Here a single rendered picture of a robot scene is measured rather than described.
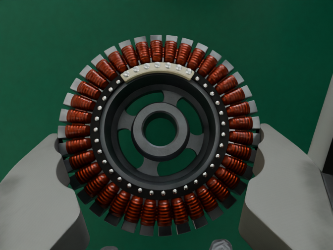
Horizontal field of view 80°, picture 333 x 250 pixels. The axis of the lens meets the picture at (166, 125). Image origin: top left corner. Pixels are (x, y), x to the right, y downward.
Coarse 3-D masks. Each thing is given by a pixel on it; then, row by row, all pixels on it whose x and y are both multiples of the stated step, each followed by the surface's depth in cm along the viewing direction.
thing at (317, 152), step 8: (328, 88) 20; (328, 96) 20; (328, 104) 20; (328, 112) 20; (320, 120) 20; (328, 120) 20; (320, 128) 20; (328, 128) 20; (320, 136) 20; (328, 136) 20; (312, 144) 20; (320, 144) 20; (328, 144) 20; (312, 152) 20; (320, 152) 20; (312, 160) 20; (320, 160) 20; (320, 168) 20
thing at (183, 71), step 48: (144, 48) 11; (96, 96) 11; (192, 96) 13; (240, 96) 11; (96, 144) 11; (144, 144) 11; (192, 144) 13; (240, 144) 11; (96, 192) 10; (144, 192) 10; (192, 192) 10; (240, 192) 11
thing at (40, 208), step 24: (48, 144) 10; (24, 168) 9; (48, 168) 9; (0, 192) 7; (24, 192) 7; (48, 192) 7; (72, 192) 7; (0, 216) 7; (24, 216) 7; (48, 216) 6; (72, 216) 6; (0, 240) 6; (24, 240) 6; (48, 240) 6; (72, 240) 6
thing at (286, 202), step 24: (264, 144) 10; (288, 144) 10; (264, 168) 8; (288, 168) 8; (312, 168) 8; (264, 192) 7; (288, 192) 7; (312, 192) 7; (264, 216) 6; (288, 216) 6; (312, 216) 6; (264, 240) 6; (288, 240) 6; (312, 240) 6
